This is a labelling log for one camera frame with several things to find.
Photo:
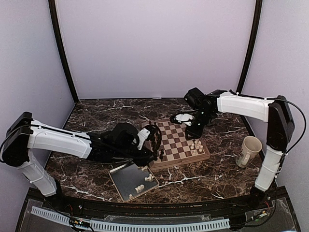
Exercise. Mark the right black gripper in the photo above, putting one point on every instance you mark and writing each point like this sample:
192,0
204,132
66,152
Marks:
196,134

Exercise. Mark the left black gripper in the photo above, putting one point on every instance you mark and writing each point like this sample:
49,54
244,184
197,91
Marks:
143,160

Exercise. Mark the metal tray wooden rim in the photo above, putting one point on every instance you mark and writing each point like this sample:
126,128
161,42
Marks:
122,178

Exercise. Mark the wooden chess board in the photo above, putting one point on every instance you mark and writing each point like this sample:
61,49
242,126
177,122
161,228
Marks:
177,149

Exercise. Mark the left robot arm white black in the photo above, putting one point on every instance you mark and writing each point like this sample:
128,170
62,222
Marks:
124,142

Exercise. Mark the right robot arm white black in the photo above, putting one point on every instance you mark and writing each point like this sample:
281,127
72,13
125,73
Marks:
275,112

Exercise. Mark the white chess pieces pile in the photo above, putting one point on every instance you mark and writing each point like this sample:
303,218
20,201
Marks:
142,176

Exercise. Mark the black chess pieces row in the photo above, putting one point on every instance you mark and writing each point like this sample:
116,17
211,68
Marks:
160,152

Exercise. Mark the cream white mug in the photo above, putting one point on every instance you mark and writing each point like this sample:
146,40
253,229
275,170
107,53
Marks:
251,146

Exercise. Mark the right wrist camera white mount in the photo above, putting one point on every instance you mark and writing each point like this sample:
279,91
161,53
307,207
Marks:
182,118

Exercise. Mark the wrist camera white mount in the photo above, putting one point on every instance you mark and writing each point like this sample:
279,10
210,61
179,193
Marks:
143,135
182,118

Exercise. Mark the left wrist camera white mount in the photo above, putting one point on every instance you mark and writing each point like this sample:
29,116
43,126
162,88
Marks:
143,135

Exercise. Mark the black front rail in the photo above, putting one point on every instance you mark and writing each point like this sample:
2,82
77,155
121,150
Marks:
230,207

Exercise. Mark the white slotted cable duct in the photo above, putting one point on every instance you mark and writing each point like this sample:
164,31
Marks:
125,224

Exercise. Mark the right black frame post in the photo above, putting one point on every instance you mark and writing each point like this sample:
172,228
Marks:
251,45

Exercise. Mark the black frame post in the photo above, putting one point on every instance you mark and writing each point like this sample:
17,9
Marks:
251,45
61,50

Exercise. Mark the left black frame post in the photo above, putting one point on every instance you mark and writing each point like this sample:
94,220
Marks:
61,50

